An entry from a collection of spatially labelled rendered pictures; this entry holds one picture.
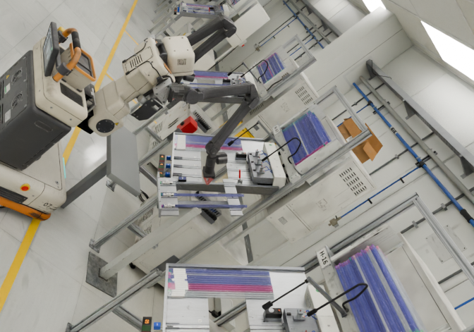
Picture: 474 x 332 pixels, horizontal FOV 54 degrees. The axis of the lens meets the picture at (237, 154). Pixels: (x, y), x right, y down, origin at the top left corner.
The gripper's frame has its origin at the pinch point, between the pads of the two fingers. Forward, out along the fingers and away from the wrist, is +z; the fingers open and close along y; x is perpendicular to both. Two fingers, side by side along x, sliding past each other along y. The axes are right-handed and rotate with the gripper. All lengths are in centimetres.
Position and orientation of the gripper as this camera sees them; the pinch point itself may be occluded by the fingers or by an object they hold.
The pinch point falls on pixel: (207, 182)
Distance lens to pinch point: 289.6
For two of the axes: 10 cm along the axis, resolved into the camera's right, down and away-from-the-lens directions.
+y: -1.6, -5.8, 8.0
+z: -1.6, 8.1, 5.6
